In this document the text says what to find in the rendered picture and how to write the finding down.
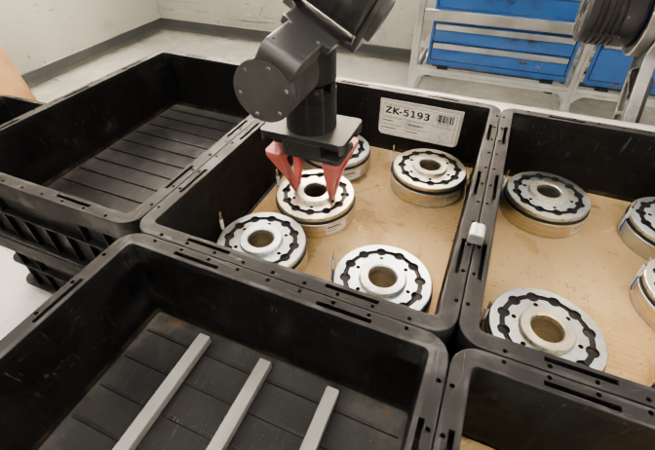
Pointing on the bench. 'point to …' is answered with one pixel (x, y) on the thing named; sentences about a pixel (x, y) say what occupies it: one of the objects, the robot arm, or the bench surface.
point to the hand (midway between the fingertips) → (314, 187)
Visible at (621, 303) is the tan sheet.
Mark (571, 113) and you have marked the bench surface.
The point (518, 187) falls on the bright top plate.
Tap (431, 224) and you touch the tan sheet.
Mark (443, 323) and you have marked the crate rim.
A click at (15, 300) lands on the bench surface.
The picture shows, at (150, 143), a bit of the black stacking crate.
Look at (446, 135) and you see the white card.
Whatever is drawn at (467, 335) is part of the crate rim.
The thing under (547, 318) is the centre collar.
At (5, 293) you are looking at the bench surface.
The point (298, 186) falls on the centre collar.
